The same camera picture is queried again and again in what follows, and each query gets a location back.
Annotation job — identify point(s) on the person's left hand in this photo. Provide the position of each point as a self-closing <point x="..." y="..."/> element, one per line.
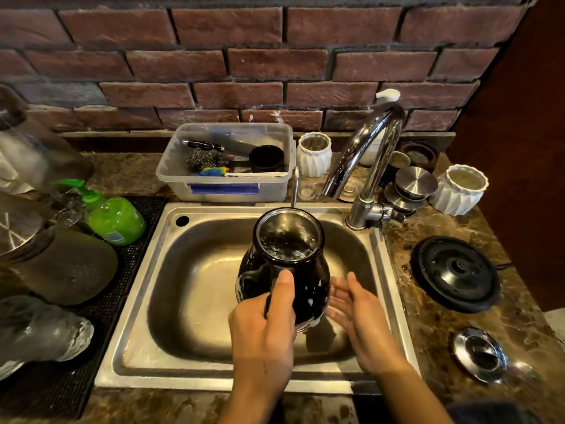
<point x="260" y="344"/>

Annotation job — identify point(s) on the person's right hand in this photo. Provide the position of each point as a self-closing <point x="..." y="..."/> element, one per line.
<point x="370" y="331"/>

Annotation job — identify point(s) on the person's right thumb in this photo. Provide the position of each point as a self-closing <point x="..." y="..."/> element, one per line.
<point x="358" y="289"/>

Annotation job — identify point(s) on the person's left thumb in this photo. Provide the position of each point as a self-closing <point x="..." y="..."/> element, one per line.
<point x="281" y="295"/>

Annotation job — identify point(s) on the black electric kettle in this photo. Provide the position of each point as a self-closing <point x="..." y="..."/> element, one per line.
<point x="304" y="278"/>

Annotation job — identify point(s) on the person's left forearm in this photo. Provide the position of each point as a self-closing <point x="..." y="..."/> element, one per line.
<point x="254" y="408"/>

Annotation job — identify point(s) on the person's right forearm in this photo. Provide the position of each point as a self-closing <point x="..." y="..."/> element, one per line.
<point x="410" y="397"/>

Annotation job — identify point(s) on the stainless steel sink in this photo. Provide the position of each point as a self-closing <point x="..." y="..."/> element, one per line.
<point x="185" y="304"/>

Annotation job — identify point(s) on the black kettle base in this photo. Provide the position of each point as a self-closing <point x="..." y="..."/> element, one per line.
<point x="454" y="273"/>

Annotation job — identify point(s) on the small clear glass lid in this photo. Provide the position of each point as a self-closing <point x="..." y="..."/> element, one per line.
<point x="351" y="189"/>

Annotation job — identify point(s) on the thin chrome water spout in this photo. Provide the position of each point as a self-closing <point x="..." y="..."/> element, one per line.
<point x="295" y="187"/>

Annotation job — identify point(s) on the steel sink stopper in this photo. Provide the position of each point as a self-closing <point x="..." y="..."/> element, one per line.
<point x="415" y="183"/>

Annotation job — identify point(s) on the clear plastic storage container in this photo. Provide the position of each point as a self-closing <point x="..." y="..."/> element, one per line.
<point x="220" y="187"/>

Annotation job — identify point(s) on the black cup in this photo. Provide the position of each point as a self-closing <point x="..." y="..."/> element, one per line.
<point x="266" y="159"/>

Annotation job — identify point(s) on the white ribbed ceramic cup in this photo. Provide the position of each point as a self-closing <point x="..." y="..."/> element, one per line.
<point x="459" y="192"/>
<point x="314" y="158"/>

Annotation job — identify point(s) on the chrome kettle lid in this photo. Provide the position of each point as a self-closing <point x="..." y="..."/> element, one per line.
<point x="480" y="354"/>

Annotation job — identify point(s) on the colourful sponge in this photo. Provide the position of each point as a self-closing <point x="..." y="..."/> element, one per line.
<point x="214" y="171"/>

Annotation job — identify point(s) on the chrome curved faucet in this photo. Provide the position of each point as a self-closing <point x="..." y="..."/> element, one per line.
<point x="375" y="145"/>

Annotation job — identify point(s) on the dark round jar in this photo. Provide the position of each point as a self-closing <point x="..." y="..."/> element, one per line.
<point x="419" y="154"/>

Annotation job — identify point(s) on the black rubber drying mat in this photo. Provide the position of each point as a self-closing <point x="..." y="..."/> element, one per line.
<point x="132" y="269"/>

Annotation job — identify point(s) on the steel wool scrubber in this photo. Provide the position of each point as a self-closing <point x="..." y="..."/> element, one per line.
<point x="206" y="159"/>

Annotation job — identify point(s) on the green dish soap bottle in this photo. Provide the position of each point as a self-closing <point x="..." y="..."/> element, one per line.
<point x="115" y="220"/>

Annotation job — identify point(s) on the white pump soap dispenser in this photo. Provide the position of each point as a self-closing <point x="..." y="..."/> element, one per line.
<point x="388" y="96"/>

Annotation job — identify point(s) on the grey frosted bowl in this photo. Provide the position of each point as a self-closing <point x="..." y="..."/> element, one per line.
<point x="66" y="267"/>

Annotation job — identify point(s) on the glass pot lid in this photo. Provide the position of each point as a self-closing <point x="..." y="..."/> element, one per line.
<point x="20" y="227"/>

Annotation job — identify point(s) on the large glass jug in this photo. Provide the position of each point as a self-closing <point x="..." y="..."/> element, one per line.
<point x="39" y="150"/>

